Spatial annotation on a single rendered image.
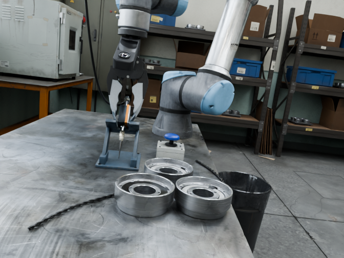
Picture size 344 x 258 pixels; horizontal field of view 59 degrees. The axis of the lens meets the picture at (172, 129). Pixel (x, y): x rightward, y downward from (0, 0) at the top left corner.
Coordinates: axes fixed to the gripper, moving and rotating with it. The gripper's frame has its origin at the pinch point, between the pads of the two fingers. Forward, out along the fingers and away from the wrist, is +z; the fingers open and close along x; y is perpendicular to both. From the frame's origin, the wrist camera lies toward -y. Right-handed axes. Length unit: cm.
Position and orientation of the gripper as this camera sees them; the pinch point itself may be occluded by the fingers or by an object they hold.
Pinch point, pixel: (125, 112)
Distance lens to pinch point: 78.0
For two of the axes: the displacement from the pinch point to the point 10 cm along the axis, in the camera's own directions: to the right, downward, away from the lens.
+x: -9.9, -1.1, -0.8
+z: -1.2, 9.7, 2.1
